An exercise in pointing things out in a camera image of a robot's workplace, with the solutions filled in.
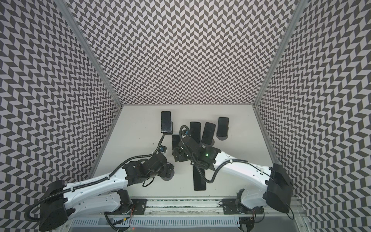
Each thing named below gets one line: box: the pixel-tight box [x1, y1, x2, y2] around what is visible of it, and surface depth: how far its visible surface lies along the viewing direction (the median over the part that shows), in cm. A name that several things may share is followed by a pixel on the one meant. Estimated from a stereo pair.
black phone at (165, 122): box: [160, 111, 172, 133], surface depth 98 cm
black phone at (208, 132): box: [201, 121, 216, 145], surface depth 91 cm
